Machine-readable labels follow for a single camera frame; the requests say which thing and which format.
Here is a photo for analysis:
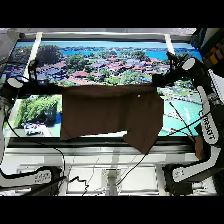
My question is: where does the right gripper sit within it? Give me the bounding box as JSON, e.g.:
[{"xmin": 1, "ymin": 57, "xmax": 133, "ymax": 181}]
[{"xmin": 151, "ymin": 73, "xmax": 174, "ymax": 89}]

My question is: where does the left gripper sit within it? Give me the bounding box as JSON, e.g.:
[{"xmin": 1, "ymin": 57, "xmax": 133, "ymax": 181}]
[{"xmin": 35, "ymin": 83, "xmax": 64, "ymax": 97}]

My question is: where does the brown garment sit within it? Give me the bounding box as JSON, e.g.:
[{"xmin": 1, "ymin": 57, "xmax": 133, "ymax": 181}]
[
  {"xmin": 194, "ymin": 134, "xmax": 206, "ymax": 161},
  {"xmin": 59, "ymin": 82, "xmax": 165, "ymax": 155}
]

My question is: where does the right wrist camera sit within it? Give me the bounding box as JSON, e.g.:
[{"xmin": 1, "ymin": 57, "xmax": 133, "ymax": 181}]
[{"xmin": 165, "ymin": 51, "xmax": 188, "ymax": 74}]

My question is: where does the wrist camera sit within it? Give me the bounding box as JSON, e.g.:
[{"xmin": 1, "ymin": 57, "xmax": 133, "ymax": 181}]
[
  {"xmin": 27, "ymin": 58, "xmax": 42, "ymax": 85},
  {"xmin": 165, "ymin": 51, "xmax": 188, "ymax": 74}
]

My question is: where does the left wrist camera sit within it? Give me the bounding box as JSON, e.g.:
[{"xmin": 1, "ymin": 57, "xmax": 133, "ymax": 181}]
[{"xmin": 27, "ymin": 58, "xmax": 42, "ymax": 85}]

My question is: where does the black cable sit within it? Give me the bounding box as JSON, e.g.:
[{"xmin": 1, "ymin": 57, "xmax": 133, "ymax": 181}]
[
  {"xmin": 116, "ymin": 99, "xmax": 204, "ymax": 188},
  {"xmin": 67, "ymin": 168, "xmax": 98, "ymax": 196},
  {"xmin": 2, "ymin": 111, "xmax": 67, "ymax": 179}
]

